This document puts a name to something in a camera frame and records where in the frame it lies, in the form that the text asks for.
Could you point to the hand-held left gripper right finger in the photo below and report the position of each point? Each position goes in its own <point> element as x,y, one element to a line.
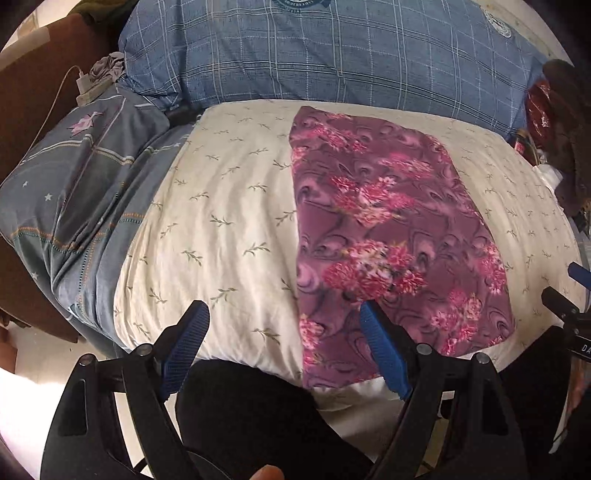
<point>383,346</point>

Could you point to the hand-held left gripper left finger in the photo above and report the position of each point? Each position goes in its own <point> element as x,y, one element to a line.
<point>187,344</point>

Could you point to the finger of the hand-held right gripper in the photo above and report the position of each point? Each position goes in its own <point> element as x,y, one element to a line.
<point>581,271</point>
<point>561,302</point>

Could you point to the purple floral garment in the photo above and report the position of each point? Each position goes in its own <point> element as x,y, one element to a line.
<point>378,221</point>

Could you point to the person's left hand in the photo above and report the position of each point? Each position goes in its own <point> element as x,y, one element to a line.
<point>270,474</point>

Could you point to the person's black trouser leg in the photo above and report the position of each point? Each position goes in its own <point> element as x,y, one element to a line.
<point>249,415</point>

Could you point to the white plastic bag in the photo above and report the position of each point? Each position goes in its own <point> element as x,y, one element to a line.
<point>549,175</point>

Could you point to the white leaf-print bed sheet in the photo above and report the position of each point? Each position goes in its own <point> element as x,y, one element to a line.
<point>221,212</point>

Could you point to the red plastic bag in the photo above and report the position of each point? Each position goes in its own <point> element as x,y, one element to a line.
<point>540,110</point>

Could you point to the grey-blue flower-print quilt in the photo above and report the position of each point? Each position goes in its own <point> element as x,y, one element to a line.
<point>87,184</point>

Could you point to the white phone charger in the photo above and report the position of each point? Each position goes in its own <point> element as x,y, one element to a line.
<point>90,87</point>

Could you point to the grey crumpled cloth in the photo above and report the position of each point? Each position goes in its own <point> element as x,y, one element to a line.
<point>108,67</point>

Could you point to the blue plaid pillow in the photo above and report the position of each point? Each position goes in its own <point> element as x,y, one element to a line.
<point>323,50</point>

